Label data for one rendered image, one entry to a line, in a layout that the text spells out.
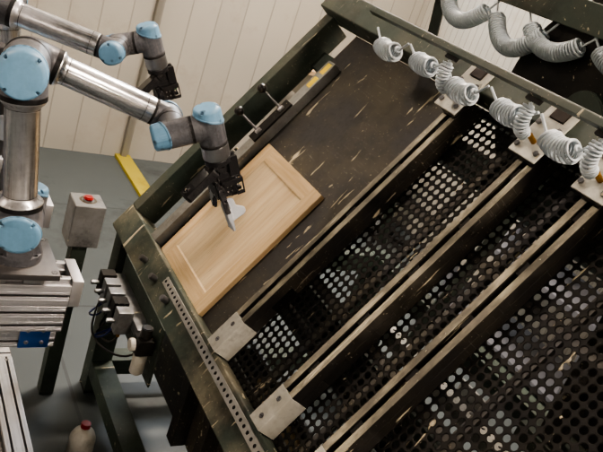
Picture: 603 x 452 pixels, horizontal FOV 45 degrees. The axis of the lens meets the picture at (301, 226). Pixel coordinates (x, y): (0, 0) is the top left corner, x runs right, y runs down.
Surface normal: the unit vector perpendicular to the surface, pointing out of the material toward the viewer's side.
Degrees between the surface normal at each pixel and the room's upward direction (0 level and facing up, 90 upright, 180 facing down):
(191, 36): 90
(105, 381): 0
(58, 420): 0
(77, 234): 90
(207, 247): 57
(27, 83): 82
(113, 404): 0
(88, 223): 90
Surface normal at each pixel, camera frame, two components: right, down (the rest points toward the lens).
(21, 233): 0.21, 0.56
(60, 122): 0.44, 0.48
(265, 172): -0.55, -0.54
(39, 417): 0.31, -0.87
